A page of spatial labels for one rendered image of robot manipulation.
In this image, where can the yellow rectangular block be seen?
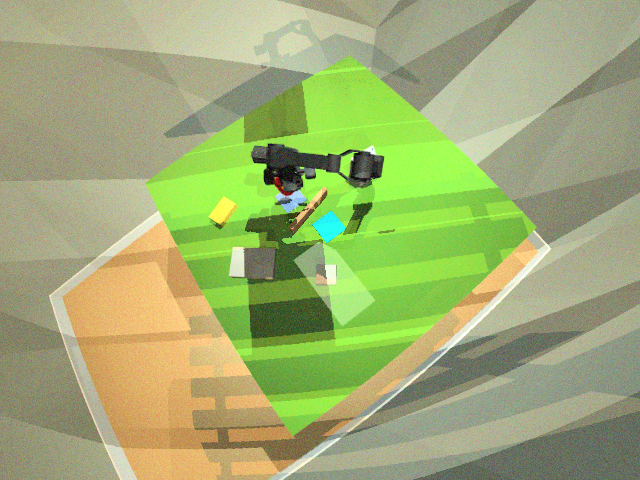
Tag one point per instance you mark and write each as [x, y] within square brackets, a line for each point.
[223, 211]

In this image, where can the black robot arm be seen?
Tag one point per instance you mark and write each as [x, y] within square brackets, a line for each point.
[278, 157]

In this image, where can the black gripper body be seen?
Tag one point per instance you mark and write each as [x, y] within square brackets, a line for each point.
[269, 176]

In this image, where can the tan wooden bar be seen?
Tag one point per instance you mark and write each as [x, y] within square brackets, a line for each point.
[308, 209]

